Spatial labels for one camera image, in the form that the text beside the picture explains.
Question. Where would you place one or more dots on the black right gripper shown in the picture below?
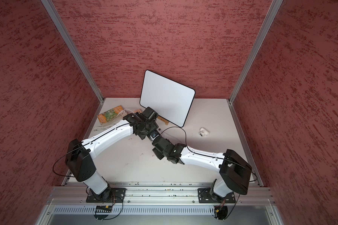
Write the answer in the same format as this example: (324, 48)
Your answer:
(157, 151)

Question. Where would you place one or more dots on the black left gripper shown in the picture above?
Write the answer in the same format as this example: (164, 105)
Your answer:
(154, 126)

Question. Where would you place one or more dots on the small white phone holder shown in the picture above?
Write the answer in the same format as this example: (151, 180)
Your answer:
(204, 132)

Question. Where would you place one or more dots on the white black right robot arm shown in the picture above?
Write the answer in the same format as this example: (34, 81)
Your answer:
(235, 172)

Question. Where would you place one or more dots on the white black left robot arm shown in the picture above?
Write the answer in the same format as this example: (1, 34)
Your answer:
(81, 154)

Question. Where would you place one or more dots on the wooden board stand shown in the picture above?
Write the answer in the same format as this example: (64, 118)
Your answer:
(166, 122)

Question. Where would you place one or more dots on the green orange patterned book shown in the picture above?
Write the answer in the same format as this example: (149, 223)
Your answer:
(110, 115)

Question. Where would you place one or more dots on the white board black frame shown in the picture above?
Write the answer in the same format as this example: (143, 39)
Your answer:
(171, 100)

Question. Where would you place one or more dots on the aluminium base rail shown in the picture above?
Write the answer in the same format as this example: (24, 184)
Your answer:
(142, 198)

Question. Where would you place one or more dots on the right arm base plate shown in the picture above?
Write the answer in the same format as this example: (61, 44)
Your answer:
(206, 195)

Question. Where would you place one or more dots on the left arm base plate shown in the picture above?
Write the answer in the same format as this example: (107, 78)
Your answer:
(109, 195)

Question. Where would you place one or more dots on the left aluminium corner post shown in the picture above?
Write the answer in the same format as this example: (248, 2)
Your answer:
(55, 17)

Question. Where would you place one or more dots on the aluminium corner post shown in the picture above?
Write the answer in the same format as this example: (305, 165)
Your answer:
(271, 14)
(55, 17)

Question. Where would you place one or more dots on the right aluminium corner post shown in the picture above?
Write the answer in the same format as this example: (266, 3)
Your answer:
(271, 14)

